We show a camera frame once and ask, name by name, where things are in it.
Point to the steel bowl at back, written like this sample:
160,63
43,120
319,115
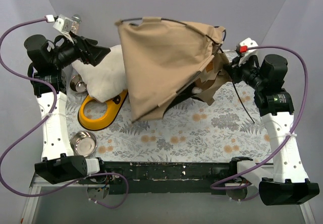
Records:
77,84

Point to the beige pet tent fabric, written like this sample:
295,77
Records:
166,67

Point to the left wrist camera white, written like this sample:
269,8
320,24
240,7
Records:
62,24

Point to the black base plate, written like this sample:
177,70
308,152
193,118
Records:
171,177

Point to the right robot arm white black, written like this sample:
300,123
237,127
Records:
288,183

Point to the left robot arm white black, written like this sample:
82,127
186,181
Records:
58,162

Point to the floral table mat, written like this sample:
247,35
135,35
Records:
190,132

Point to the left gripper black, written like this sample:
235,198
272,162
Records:
82,48

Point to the steel bowl near front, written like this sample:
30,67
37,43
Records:
83,143

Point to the steel bowl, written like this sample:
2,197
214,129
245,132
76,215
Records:
83,143
77,84

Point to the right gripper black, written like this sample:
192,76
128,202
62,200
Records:
232,69

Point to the white fluffy cushion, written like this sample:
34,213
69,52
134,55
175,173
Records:
106,80

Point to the glitter microphone toy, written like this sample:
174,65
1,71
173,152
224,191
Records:
76,23

